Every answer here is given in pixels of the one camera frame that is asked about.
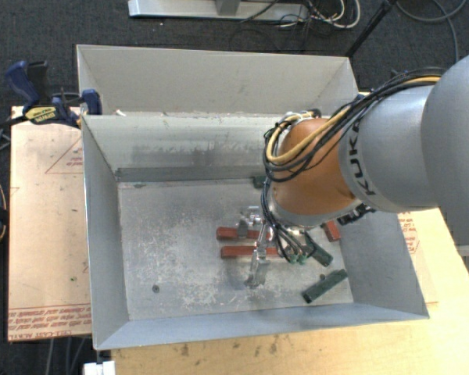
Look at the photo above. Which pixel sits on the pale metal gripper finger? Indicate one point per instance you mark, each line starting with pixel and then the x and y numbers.
pixel 245 225
pixel 258 266

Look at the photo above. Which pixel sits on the red-brown flat block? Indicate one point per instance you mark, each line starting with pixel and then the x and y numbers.
pixel 332 231
pixel 236 251
pixel 227 233

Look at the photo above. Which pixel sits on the dark green flat block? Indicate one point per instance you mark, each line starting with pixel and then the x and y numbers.
pixel 324 285
pixel 320 254

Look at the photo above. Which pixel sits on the grey metal bin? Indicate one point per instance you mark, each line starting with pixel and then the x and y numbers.
pixel 172 248

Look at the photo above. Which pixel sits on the brown cardboard board, red print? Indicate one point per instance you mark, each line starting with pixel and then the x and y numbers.
pixel 47 225

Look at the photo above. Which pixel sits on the black cylinder on white bracket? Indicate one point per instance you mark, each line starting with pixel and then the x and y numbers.
pixel 351 216

